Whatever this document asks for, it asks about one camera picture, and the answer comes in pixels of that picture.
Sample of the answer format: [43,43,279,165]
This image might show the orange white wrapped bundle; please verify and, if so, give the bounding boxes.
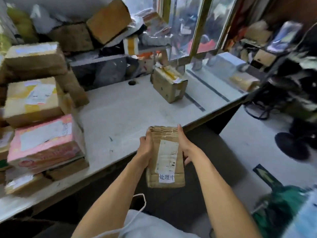
[142,11,172,35]

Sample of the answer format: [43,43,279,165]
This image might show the grey metal shelf rack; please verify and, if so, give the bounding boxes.
[69,44,174,70]

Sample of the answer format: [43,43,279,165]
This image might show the pile of cardboard parcels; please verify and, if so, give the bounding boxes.
[0,42,90,197]

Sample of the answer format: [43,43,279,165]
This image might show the large yellow-taped cardboard box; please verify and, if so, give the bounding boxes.
[86,0,133,45]

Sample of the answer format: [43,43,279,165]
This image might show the glass storefront with taped frame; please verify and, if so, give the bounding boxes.
[158,0,239,65]

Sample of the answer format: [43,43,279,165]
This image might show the small water dispenser cabinet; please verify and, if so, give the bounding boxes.
[250,48,278,70]

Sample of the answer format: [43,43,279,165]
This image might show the parcel with yellow tape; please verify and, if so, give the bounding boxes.
[151,65,189,104]

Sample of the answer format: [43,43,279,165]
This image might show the dark grey plastic mailer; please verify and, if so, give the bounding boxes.
[99,57,140,81]

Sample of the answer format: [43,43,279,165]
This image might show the white neck cord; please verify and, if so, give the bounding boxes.
[93,193,147,238]

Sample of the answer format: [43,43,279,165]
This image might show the green floor sticker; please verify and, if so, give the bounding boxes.
[252,164,283,189]

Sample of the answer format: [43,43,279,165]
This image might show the white foam box yellow tape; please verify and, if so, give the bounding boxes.
[123,36,139,56]

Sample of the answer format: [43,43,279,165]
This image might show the small taped cardboard parcel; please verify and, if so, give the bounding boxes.
[229,71,261,93]

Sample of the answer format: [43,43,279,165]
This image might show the clear acrylic divider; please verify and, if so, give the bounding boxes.
[184,93,207,113]
[186,69,231,103]

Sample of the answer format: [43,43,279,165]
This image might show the crumpled grey plastic bag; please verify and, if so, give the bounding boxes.
[29,3,88,28]

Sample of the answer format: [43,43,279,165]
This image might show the person's left hand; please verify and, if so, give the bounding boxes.
[135,129,156,169]

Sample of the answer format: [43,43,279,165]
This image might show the white box parcel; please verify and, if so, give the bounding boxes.
[215,52,247,71]

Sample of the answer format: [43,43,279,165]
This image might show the white woven sack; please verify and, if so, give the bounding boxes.
[141,29,174,47]

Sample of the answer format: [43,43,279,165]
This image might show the black standing fan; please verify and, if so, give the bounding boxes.
[267,59,317,161]

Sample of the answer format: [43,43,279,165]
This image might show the pink printed parcel box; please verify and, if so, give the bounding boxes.
[7,114,87,169]

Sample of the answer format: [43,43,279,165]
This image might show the person's right forearm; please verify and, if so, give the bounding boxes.
[188,143,264,238]

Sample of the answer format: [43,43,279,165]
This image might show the olive yellow bag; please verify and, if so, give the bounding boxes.
[0,5,38,48]

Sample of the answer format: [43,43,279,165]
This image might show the white printed plastic bags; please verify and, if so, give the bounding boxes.
[290,188,317,238]

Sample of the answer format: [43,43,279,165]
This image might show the person's right hand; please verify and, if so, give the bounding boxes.
[177,124,199,167]

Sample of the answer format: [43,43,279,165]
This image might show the person's left forearm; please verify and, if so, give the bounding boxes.
[72,156,152,238]

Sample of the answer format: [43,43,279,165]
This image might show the beige storage basket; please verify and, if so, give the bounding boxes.
[137,57,156,73]

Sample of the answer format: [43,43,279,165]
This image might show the green cloth bag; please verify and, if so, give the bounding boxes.
[252,184,317,238]

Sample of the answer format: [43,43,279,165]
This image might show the brown parcel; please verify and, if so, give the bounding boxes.
[145,125,186,189]

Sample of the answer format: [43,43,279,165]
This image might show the small handwritten cardboard box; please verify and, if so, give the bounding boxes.
[48,23,95,53]

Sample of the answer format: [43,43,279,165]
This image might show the red cloth heap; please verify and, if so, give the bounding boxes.
[188,38,216,54]

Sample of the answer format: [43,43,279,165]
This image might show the open cardboard box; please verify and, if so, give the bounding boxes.
[244,21,273,44]

